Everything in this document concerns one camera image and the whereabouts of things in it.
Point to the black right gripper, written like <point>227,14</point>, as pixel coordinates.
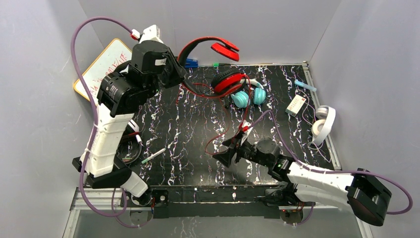
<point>235,149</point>

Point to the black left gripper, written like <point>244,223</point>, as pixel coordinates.
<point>177,70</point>

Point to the red headphones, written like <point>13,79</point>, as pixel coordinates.
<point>203,99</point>

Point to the black and white headphones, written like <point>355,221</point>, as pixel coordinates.
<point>130,146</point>

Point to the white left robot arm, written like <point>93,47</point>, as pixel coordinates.
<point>121,93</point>

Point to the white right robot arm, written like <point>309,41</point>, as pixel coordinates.
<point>358,192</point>

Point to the teal headphones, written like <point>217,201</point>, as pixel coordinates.
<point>251,93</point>

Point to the white beige headphones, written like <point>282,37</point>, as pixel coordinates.
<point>323,125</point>

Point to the blue stapler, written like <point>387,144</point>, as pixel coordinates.
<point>191,63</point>

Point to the green capped marker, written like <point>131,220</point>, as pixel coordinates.
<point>217,64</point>

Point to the yellow framed whiteboard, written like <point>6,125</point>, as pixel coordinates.
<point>109,59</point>

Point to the small white labelled box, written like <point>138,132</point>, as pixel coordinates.
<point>295,105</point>

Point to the white green capped pen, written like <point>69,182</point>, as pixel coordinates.
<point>153,156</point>

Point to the light blue marker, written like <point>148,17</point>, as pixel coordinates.
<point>306,86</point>

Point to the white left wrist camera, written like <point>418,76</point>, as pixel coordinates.
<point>151,33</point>

